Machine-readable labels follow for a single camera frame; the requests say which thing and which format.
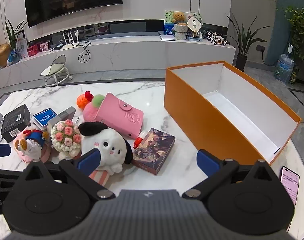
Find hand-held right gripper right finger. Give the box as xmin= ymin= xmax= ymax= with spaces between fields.
xmin=182 ymin=149 xmax=279 ymax=201

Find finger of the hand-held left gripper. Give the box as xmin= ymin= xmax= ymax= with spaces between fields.
xmin=0 ymin=144 xmax=12 ymax=159
xmin=0 ymin=168 xmax=27 ymax=181

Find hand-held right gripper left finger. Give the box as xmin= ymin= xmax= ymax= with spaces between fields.
xmin=24 ymin=148 xmax=116 ymax=201

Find black product box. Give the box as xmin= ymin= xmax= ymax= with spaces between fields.
xmin=0 ymin=104 xmax=31 ymax=143

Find crochet flower bouquet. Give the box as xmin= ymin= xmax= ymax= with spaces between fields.
xmin=50 ymin=119 xmax=83 ymax=160

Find orange cardboard box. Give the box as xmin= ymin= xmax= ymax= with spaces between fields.
xmin=164 ymin=60 xmax=302 ymax=166

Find pink striped cloth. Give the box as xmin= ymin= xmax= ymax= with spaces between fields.
xmin=88 ymin=169 xmax=112 ymax=187

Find white dog plush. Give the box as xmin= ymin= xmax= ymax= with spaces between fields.
xmin=78 ymin=121 xmax=134 ymax=177

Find duck plush figure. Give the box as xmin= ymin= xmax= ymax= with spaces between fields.
xmin=13 ymin=129 xmax=52 ymax=163

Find pink and green fluffy pompom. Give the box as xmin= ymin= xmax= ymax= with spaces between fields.
xmin=82 ymin=94 xmax=105 ymax=123

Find grey box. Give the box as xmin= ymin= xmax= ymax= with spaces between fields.
xmin=45 ymin=106 xmax=77 ymax=134

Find illustrated card game box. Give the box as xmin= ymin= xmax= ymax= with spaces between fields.
xmin=131 ymin=128 xmax=176 ymax=176

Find blue label box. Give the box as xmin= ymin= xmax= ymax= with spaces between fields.
xmin=30 ymin=108 xmax=59 ymax=130

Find small red cap bottle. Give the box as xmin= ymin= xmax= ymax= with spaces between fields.
xmin=133 ymin=131 xmax=149 ymax=149

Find pink card holder wallet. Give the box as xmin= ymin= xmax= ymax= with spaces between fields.
xmin=95 ymin=92 xmax=144 ymax=140

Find orange crochet ball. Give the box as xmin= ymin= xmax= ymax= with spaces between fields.
xmin=76 ymin=91 xmax=95 ymax=109

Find smartphone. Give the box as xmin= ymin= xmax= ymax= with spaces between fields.
xmin=280 ymin=166 xmax=301 ymax=209

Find gold vase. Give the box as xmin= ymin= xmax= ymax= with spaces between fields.
xmin=0 ymin=43 xmax=12 ymax=68

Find white swivel stool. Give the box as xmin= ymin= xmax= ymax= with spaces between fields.
xmin=40 ymin=54 xmax=73 ymax=88

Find red gift box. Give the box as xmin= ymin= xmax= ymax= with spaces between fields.
xmin=27 ymin=44 xmax=40 ymax=57

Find white printed gift bag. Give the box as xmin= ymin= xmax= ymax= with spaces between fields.
xmin=15 ymin=30 xmax=29 ymax=59

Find white router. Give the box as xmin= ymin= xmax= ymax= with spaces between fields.
xmin=61 ymin=30 xmax=80 ymax=51

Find white marble tv console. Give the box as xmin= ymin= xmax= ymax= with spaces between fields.
xmin=0 ymin=34 xmax=236 ymax=89

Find blue water jug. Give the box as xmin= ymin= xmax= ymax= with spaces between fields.
xmin=274 ymin=53 xmax=295 ymax=83

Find tall potted plant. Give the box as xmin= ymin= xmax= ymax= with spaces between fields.
xmin=225 ymin=12 xmax=270 ymax=72

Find checkered toy car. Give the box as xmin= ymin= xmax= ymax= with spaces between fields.
xmin=204 ymin=30 xmax=229 ymax=47

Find round paper fan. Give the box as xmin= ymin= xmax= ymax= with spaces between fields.
xmin=187 ymin=12 xmax=203 ymax=37

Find green and blue painted card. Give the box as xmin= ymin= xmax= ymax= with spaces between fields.
xmin=164 ymin=10 xmax=176 ymax=34

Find brown teddy bear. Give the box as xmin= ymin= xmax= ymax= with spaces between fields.
xmin=172 ymin=12 xmax=188 ymax=26

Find trailing vine plant on cabinet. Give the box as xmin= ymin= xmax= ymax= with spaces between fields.
xmin=283 ymin=6 xmax=304 ymax=86

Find black television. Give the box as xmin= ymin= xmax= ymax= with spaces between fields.
xmin=23 ymin=0 xmax=123 ymax=28

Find black cables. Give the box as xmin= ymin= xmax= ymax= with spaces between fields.
xmin=78 ymin=39 xmax=93 ymax=63

